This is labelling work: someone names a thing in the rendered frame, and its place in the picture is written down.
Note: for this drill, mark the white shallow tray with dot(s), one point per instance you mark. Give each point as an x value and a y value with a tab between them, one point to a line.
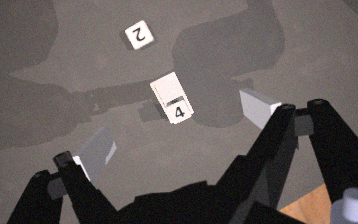
168	88

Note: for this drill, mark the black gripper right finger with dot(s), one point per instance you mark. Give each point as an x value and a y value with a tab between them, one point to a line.
262	173

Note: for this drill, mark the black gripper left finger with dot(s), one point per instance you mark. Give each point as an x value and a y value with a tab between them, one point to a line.
36	206

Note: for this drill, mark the white cube face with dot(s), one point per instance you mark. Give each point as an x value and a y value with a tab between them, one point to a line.
178	109
139	35

